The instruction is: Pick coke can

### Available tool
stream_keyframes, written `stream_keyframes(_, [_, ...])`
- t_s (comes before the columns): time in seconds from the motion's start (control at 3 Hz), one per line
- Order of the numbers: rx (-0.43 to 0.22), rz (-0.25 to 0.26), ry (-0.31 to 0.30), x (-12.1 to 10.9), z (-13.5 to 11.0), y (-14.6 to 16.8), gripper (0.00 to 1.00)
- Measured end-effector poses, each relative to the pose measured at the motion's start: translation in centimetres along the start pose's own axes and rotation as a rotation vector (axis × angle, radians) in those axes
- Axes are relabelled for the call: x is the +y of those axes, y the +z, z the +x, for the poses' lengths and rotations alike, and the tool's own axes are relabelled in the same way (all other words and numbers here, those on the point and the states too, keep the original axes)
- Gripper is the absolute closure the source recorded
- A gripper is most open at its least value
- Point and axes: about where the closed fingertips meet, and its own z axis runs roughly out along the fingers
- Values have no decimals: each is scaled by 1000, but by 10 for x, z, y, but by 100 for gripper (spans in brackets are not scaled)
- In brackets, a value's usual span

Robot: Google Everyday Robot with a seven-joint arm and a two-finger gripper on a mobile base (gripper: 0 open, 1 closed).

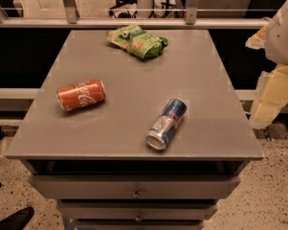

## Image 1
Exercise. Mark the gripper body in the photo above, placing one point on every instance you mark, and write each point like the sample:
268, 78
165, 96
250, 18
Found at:
282, 42

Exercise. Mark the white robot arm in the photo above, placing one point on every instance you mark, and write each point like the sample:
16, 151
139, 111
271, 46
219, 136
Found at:
273, 38

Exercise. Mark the blue silver energy drink can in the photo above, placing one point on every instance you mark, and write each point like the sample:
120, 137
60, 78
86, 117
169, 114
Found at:
163, 130

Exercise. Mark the orange coke can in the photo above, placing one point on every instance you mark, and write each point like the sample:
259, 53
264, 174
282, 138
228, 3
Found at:
81, 94

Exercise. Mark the green chip bag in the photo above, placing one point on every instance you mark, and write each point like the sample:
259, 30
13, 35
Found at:
137, 42

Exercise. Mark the grey drawer cabinet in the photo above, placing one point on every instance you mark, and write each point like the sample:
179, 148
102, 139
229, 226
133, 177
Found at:
108, 138

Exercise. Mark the black office chair base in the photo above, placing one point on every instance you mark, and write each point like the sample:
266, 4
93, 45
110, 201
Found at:
130, 4

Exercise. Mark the metal railing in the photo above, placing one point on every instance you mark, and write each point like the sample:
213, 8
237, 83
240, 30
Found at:
171, 19

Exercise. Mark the top grey drawer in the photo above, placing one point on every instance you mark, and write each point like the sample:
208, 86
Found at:
134, 186

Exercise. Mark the grey drawer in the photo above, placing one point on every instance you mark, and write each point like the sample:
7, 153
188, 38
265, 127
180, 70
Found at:
139, 225
137, 210
134, 186

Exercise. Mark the middle grey drawer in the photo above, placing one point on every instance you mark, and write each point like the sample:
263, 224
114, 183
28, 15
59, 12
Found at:
137, 210

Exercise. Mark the bottom grey drawer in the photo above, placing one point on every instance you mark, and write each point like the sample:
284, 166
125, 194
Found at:
139, 225

